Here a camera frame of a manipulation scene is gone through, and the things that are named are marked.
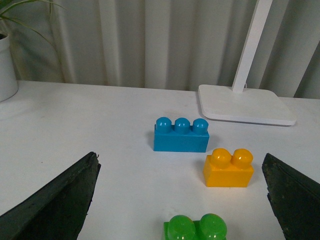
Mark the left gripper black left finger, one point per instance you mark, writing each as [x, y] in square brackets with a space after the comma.
[58, 210]

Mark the white desk lamp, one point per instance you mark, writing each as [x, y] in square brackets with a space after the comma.
[239, 103]

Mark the blue three-stud toy block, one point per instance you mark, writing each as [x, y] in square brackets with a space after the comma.
[181, 136]

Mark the grey pleated curtain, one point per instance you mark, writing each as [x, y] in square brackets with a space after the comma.
[164, 44]

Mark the green toy block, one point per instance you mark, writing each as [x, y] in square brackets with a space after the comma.
[181, 227]

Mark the white plant pot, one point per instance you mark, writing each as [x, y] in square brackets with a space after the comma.
[8, 81]

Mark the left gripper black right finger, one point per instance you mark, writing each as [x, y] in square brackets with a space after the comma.
[294, 199]

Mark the yellow two-stud toy block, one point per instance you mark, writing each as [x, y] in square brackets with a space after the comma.
[222, 169]

